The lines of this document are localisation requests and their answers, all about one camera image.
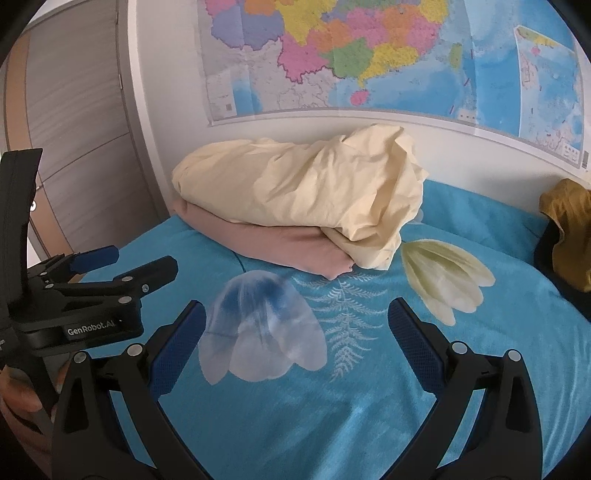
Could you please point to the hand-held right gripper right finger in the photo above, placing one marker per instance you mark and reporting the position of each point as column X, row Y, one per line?
column 413, row 341

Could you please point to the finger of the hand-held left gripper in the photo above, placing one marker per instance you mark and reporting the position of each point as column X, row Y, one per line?
column 94, row 258
column 152, row 272

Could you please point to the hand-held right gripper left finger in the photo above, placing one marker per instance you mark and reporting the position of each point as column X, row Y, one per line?
column 178, row 350

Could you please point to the pink cloth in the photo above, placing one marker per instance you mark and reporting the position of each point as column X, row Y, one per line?
column 277, row 244

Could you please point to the cream bed sheet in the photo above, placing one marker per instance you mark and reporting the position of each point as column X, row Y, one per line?
column 300, row 184

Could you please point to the person's left hand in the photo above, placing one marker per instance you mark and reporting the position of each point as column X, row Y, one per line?
column 18, row 397

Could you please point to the blue floral blanket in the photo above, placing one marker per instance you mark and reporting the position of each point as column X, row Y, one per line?
column 369, row 415

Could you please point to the wooden wardrobe door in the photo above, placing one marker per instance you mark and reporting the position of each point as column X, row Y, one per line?
column 78, row 115

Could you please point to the dark cloth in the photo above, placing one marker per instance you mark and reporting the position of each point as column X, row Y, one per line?
column 547, row 258

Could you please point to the mustard cloth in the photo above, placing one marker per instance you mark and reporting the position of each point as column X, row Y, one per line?
column 570, row 230

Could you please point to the colourful wall map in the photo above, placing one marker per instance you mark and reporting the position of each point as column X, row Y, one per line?
column 369, row 55

